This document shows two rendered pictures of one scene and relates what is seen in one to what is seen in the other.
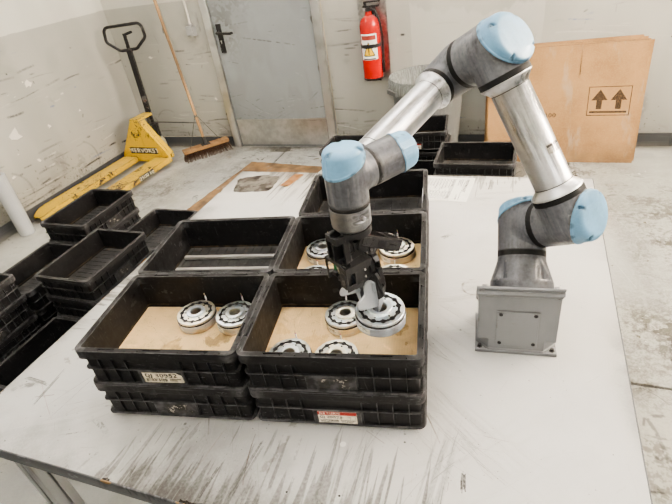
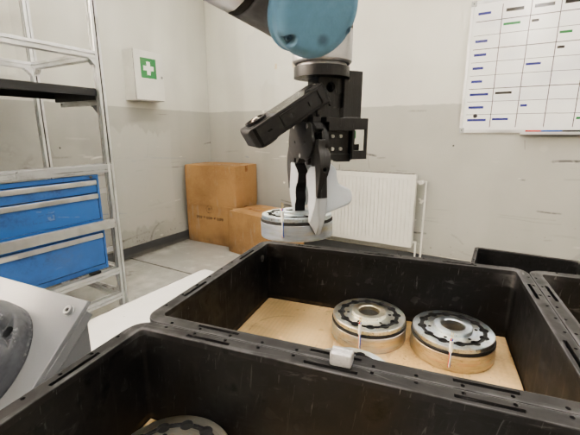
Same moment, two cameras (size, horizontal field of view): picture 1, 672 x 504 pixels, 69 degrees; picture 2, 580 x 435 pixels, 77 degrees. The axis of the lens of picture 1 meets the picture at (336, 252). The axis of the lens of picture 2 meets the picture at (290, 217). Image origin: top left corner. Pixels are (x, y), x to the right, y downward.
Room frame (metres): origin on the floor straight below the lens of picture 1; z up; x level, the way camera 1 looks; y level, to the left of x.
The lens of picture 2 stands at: (1.29, -0.02, 1.12)
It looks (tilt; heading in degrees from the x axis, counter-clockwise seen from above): 13 degrees down; 186
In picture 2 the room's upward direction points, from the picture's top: straight up
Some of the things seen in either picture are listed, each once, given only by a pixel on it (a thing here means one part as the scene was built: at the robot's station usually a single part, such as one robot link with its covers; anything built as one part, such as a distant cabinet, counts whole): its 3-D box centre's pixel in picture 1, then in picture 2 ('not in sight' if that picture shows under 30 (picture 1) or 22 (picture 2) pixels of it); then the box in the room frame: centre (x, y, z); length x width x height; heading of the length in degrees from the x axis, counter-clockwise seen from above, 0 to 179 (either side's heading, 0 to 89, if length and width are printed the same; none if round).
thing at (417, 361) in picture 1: (337, 314); (362, 299); (0.88, 0.02, 0.92); 0.40 x 0.30 x 0.02; 76
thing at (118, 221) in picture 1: (103, 241); not in sight; (2.48, 1.29, 0.37); 0.40 x 0.30 x 0.45; 156
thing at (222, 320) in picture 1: (235, 313); not in sight; (1.01, 0.28, 0.86); 0.10 x 0.10 x 0.01
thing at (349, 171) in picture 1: (346, 175); not in sight; (0.79, -0.04, 1.29); 0.09 x 0.08 x 0.11; 124
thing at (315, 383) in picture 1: (340, 330); (361, 337); (0.88, 0.02, 0.87); 0.40 x 0.30 x 0.11; 76
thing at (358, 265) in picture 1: (352, 253); (325, 116); (0.79, -0.03, 1.13); 0.09 x 0.08 x 0.12; 120
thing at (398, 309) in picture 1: (380, 309); (296, 214); (0.77, -0.07, 1.00); 0.10 x 0.10 x 0.01
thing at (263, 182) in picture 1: (255, 182); not in sight; (2.18, 0.33, 0.71); 0.22 x 0.19 x 0.01; 66
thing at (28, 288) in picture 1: (53, 292); not in sight; (2.11, 1.45, 0.31); 0.40 x 0.30 x 0.34; 156
